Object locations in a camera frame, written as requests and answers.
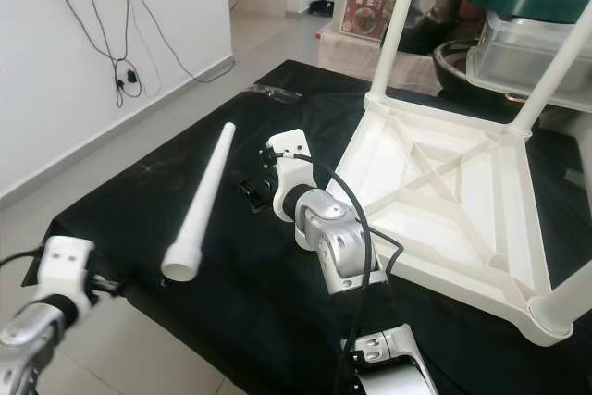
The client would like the clear tape cross patch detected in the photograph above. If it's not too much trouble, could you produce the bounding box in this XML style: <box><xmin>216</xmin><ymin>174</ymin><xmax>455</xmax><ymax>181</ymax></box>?
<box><xmin>139</xmin><ymin>150</ymin><xmax>195</xmax><ymax>183</ymax></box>

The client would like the red printed carton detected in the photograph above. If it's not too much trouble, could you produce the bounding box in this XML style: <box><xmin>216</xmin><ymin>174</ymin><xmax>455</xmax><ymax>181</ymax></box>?
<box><xmin>340</xmin><ymin>0</ymin><xmax>403</xmax><ymax>42</ymax></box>

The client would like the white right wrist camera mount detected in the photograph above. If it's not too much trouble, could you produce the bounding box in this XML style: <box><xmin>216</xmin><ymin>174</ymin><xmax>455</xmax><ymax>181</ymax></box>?
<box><xmin>264</xmin><ymin>129</ymin><xmax>314</xmax><ymax>220</ymax></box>

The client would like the clear tape strip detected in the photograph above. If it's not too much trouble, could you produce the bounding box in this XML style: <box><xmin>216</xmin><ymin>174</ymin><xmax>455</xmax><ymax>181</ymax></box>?
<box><xmin>245</xmin><ymin>83</ymin><xmax>302</xmax><ymax>103</ymax></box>

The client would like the thin wall power cable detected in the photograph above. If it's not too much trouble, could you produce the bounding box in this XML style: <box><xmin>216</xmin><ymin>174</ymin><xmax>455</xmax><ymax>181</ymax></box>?
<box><xmin>46</xmin><ymin>0</ymin><xmax>144</xmax><ymax>109</ymax></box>
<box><xmin>120</xmin><ymin>0</ymin><xmax>237</xmax><ymax>86</ymax></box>

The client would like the black wok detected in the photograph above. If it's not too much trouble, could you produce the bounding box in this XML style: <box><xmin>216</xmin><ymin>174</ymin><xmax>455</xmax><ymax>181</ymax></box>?
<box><xmin>433</xmin><ymin>39</ymin><xmax>519</xmax><ymax>105</ymax></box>

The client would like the white plastic children table top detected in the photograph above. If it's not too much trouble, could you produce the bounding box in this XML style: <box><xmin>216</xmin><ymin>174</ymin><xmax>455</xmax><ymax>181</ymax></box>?
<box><xmin>328</xmin><ymin>90</ymin><xmax>579</xmax><ymax>348</ymax></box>

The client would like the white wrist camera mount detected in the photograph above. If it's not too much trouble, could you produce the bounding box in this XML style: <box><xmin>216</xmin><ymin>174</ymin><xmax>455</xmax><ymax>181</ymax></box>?
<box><xmin>264</xmin><ymin>129</ymin><xmax>314</xmax><ymax>220</ymax></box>
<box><xmin>42</xmin><ymin>236</ymin><xmax>96</xmax><ymax>305</ymax></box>

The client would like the clear plastic storage box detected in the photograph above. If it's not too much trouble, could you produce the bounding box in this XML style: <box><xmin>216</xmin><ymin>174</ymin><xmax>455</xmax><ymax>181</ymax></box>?
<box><xmin>467</xmin><ymin>11</ymin><xmax>592</xmax><ymax>95</ymax></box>

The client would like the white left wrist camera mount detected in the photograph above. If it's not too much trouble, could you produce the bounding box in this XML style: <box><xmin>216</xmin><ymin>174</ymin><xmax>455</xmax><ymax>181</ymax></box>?
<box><xmin>42</xmin><ymin>236</ymin><xmax>96</xmax><ymax>305</ymax></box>

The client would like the black tablecloth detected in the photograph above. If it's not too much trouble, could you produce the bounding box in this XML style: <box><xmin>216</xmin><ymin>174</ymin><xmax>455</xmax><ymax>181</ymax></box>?
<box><xmin>23</xmin><ymin>60</ymin><xmax>592</xmax><ymax>395</ymax></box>

